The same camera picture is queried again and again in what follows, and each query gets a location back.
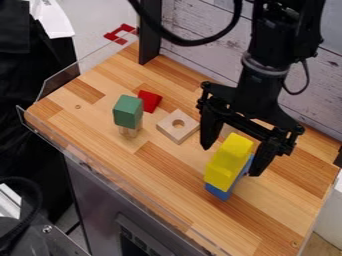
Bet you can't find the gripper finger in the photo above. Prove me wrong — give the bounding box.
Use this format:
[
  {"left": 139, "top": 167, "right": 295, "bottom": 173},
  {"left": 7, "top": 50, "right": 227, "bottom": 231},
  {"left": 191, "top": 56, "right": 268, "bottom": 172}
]
[
  {"left": 247, "top": 139, "right": 281, "bottom": 178},
  {"left": 197, "top": 105, "right": 226, "bottom": 152}
]

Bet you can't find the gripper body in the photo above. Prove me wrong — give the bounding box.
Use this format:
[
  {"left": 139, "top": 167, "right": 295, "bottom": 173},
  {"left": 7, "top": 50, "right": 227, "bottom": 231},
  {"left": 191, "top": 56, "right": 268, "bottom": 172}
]
[{"left": 195, "top": 53, "right": 308, "bottom": 157}]

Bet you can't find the yellow rectangle block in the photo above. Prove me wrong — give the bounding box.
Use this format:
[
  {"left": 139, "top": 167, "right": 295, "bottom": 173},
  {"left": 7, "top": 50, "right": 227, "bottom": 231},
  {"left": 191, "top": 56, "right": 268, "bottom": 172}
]
[{"left": 203, "top": 131, "right": 256, "bottom": 193}]

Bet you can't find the blue arch block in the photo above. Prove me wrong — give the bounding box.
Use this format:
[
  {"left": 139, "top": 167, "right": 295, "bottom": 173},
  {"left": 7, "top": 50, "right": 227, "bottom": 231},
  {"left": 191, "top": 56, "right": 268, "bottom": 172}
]
[{"left": 203, "top": 153, "right": 256, "bottom": 202}]

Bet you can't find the green cube block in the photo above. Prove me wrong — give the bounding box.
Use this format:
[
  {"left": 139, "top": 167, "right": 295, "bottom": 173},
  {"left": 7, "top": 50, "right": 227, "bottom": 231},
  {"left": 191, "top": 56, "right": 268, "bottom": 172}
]
[{"left": 110, "top": 94, "right": 145, "bottom": 130}]

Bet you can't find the wooden square block with hole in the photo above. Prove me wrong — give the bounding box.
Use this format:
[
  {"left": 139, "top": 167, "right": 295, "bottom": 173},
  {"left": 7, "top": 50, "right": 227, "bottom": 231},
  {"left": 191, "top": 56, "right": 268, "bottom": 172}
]
[{"left": 154, "top": 108, "right": 202, "bottom": 146}]

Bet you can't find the red triangle block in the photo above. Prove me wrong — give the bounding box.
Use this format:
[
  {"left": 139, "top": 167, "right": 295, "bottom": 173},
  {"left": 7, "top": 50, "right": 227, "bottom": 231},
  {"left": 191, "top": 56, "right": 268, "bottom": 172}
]
[{"left": 136, "top": 89, "right": 165, "bottom": 114}]

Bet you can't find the wooden cylinder block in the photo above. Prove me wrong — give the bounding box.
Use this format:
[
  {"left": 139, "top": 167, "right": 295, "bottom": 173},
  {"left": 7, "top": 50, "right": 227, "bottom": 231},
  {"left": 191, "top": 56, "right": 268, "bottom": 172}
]
[{"left": 117, "top": 120, "right": 145, "bottom": 140}]

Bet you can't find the black post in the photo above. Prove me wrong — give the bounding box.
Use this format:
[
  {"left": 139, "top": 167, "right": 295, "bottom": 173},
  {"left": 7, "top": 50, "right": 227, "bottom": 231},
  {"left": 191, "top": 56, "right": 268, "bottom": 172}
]
[{"left": 137, "top": 0, "right": 163, "bottom": 66}]

